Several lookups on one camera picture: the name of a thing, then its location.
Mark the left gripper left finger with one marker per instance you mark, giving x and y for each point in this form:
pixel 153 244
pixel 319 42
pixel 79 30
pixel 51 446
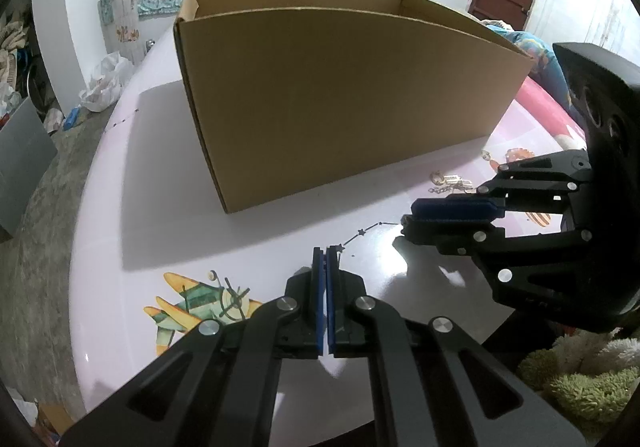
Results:
pixel 217 386

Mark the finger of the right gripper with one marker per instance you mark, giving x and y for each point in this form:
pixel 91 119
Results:
pixel 460 239
pixel 450 209

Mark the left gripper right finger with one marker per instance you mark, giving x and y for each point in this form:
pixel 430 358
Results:
pixel 431 383

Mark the pink floral blanket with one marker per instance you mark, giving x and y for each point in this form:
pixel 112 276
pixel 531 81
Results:
pixel 551 116

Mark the blue patterned quilt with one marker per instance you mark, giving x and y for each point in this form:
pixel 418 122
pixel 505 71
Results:
pixel 546 70

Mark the brown cardboard carton on floor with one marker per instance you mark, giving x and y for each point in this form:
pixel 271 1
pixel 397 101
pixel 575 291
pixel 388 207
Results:
pixel 52 420

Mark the brown cardboard box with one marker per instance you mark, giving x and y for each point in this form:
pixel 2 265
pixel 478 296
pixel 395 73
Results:
pixel 288 95

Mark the grey metal cabinet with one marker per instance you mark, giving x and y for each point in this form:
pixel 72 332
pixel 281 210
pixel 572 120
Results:
pixel 26 153

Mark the white plastic bag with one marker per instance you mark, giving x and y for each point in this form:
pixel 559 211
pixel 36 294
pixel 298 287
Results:
pixel 106 83

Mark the pile of clothes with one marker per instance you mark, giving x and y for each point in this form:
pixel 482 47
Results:
pixel 14 59

